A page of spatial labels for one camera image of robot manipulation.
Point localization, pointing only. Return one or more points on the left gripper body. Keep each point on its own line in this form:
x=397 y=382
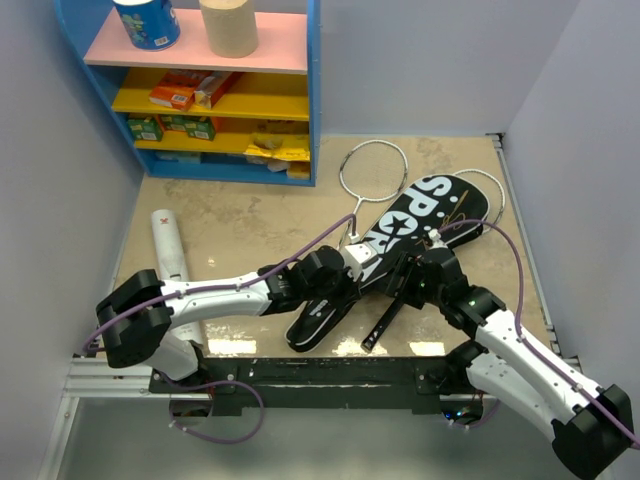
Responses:
x=339 y=289

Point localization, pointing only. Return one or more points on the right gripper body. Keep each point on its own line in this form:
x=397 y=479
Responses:
x=416 y=289

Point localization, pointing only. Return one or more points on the black racket cover bag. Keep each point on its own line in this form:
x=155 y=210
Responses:
x=304 y=336

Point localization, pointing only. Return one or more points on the black shaft badminton racket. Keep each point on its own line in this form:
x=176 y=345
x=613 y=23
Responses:
x=374 y=171

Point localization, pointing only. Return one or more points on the white shuttlecock tube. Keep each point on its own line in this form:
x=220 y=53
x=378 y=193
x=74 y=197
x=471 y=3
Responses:
x=168 y=246

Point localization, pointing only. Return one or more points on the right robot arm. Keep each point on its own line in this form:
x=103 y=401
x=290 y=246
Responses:
x=589 y=426

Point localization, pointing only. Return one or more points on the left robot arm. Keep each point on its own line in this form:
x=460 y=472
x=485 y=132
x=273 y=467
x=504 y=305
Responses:
x=137 y=319

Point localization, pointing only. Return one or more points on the white badminton racket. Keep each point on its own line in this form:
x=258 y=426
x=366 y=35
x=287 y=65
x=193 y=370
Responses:
x=492 y=195

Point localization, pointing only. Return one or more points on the yellow snack bag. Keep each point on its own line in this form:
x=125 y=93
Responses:
x=281 y=152

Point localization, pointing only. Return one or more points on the blue shelf unit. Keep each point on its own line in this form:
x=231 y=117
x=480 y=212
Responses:
x=277 y=90

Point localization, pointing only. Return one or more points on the green box right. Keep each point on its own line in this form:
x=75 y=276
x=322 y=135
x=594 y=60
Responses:
x=201 y=128

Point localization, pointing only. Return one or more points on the green box middle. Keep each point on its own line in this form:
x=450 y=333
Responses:
x=174 y=123

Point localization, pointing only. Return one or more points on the red white box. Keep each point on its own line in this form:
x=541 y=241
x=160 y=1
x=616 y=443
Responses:
x=213 y=87

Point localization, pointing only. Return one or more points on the orange box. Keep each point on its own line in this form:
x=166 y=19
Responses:
x=177 y=87

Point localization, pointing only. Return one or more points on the brown paper roll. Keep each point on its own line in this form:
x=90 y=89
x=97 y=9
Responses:
x=230 y=27

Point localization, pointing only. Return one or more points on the blue snack canister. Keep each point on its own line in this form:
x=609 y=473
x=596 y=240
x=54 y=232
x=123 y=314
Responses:
x=151 y=25

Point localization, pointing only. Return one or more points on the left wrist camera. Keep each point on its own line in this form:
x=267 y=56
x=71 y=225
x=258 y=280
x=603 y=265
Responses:
x=357 y=257

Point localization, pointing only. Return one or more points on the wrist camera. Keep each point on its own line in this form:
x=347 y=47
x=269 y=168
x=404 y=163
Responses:
x=357 y=257
x=433 y=240

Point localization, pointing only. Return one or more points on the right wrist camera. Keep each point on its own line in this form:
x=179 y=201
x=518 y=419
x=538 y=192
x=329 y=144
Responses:
x=433 y=240

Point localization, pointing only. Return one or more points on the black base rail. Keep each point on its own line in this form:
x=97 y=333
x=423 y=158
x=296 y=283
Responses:
x=422 y=385

